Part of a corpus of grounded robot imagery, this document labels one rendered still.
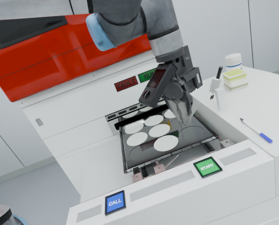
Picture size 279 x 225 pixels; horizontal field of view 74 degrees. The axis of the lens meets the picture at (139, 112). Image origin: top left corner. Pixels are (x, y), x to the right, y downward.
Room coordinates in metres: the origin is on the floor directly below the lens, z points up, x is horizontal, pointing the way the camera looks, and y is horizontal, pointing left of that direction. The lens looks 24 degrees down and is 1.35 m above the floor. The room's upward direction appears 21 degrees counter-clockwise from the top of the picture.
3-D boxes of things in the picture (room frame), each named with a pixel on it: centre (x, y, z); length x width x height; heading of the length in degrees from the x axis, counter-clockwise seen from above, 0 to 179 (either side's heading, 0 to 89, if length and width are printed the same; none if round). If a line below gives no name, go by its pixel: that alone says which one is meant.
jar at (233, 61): (0.87, -0.53, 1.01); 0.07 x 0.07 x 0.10
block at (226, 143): (0.47, -0.24, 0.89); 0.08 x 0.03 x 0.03; 0
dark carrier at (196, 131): (0.73, -0.05, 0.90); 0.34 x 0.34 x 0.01; 0
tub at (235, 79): (0.74, -0.44, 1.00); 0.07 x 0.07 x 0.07; 81
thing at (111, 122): (0.94, -0.04, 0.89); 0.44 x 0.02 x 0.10; 90
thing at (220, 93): (0.62, -0.30, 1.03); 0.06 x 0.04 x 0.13; 0
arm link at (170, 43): (0.47, -0.12, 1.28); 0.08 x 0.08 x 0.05
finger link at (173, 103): (0.48, -0.12, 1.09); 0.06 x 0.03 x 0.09; 120
